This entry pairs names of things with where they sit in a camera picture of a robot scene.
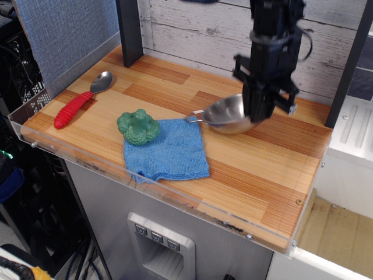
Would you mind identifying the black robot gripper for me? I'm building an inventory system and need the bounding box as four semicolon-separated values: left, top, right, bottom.
233;37;300;123

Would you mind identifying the stainless steel mixing bowl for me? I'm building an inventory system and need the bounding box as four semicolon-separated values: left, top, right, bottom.
185;93;262;134

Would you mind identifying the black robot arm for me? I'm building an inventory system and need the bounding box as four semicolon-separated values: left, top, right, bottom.
233;1;305;123

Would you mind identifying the blue folded cloth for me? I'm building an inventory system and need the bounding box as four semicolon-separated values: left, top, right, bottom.
124;119;209;184

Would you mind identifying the green toy broccoli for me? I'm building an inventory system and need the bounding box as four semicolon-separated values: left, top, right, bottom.
117;108;161;146

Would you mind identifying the white toy sink counter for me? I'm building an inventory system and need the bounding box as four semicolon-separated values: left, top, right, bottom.
268;96;372;279

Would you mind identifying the silver toy fridge cabinet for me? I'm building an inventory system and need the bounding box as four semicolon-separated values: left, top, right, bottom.
67;162;273;279

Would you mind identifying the grey water dispenser panel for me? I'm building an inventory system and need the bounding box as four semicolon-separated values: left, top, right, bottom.
127;212;196;279

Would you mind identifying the blue fabric panel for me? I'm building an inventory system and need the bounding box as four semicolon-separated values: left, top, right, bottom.
13;0;120;98

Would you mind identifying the black plastic crate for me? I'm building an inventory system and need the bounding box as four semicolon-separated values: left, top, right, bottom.
1;31;45;104

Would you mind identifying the yellow object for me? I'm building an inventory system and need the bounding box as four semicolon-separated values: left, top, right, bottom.
30;267;52;280

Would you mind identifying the black right vertical post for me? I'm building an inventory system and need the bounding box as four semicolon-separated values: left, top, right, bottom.
325;0;372;128

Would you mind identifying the black vertical post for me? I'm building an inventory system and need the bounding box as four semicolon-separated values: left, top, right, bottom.
116;0;143;68
325;0;372;128

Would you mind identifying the blue braided cable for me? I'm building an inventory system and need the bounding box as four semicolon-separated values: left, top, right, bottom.
177;0;222;5

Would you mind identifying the black left vertical post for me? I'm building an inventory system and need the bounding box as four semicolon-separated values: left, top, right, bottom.
116;0;143;68

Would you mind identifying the clear acrylic guard rail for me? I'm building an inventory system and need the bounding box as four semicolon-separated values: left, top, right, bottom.
9;47;332;255

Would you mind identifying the red handled metal spoon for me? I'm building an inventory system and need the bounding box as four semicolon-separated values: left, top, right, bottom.
54;71;113;129

